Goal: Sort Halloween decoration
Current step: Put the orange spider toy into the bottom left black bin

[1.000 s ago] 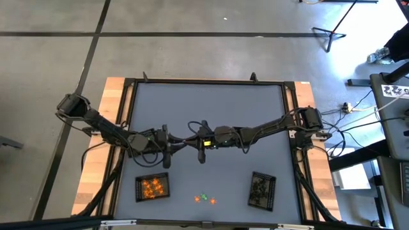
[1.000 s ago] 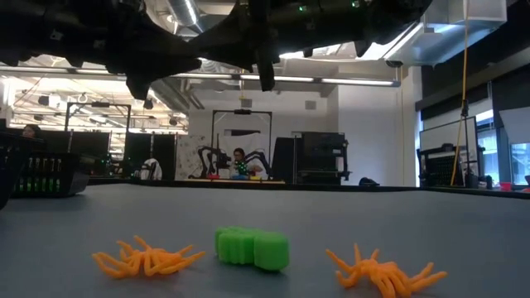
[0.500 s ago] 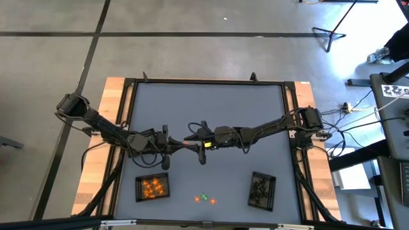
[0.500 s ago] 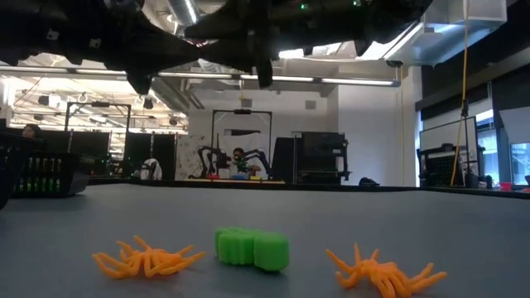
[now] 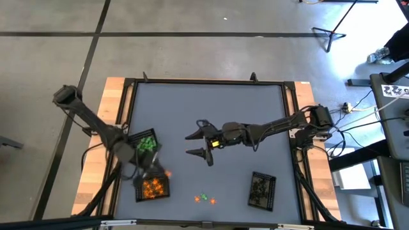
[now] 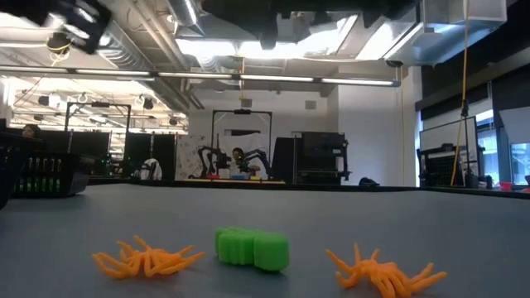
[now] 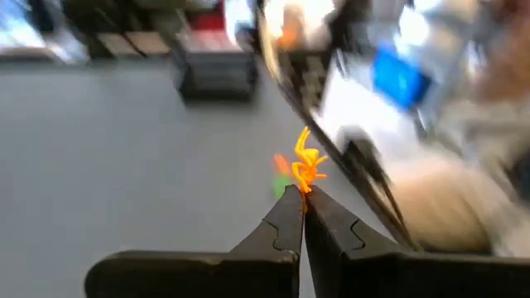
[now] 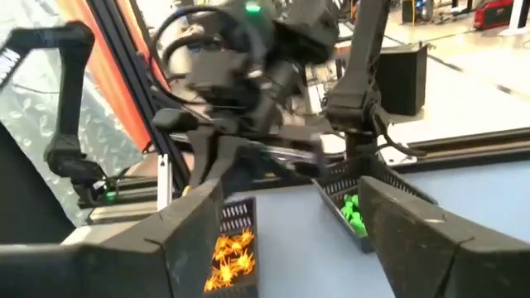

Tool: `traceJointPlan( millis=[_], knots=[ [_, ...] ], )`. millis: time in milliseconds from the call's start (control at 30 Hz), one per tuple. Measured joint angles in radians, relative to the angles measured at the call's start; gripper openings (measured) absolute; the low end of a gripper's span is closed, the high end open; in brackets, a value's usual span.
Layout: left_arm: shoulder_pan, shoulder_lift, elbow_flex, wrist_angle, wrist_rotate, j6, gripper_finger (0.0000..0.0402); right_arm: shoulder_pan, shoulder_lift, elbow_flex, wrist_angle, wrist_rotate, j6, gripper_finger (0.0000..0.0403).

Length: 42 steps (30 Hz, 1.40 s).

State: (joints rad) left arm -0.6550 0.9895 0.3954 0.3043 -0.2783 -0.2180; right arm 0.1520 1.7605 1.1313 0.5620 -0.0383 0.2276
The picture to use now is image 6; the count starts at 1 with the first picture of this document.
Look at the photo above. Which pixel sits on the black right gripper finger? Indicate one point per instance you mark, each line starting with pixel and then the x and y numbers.
pixel 268 35

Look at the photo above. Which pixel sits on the black plastic mesh basket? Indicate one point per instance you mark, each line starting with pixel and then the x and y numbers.
pixel 6 174
pixel 49 174

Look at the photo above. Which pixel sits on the green foam decoration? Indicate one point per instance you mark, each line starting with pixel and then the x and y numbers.
pixel 252 248

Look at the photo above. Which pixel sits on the orange plastic spider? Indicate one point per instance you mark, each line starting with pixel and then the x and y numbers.
pixel 385 277
pixel 153 262

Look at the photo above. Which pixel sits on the background robot arm green light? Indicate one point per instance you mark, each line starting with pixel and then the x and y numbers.
pixel 261 157

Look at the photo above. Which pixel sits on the black background robot arm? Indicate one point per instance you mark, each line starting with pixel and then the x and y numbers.
pixel 207 159

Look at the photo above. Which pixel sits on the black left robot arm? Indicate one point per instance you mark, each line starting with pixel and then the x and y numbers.
pixel 25 8

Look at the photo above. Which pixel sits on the white hanging cloth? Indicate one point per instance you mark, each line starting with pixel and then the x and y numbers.
pixel 248 140

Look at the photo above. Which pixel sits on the black partition panels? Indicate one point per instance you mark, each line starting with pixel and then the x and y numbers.
pixel 163 157
pixel 83 140

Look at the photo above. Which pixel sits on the person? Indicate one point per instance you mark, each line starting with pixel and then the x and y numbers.
pixel 239 159
pixel 31 131

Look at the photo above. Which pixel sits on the black equipment rack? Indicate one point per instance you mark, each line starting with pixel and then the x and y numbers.
pixel 323 153

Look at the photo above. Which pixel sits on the white bag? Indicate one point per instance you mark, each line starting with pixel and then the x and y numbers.
pixel 151 169

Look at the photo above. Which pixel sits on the black rounded object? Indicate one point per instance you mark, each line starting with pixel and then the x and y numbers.
pixel 368 182

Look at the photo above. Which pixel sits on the whiteboard on stand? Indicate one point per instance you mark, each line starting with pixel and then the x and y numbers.
pixel 447 136

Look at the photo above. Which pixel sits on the black slatted crate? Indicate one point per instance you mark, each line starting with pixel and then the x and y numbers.
pixel 439 165

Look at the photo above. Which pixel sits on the black tripod stand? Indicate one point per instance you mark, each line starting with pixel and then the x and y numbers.
pixel 466 145

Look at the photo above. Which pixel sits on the red cup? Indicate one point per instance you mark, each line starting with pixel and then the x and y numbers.
pixel 505 186

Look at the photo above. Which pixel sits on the glass window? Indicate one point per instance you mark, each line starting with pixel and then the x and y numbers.
pixel 519 161

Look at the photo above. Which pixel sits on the grey square wall vent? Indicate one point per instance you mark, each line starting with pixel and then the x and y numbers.
pixel 246 103
pixel 311 104

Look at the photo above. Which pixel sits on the black frame stand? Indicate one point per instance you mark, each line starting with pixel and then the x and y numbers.
pixel 242 111
pixel 99 104

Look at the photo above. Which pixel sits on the silver round ventilation duct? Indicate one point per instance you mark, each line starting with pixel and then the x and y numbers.
pixel 186 16

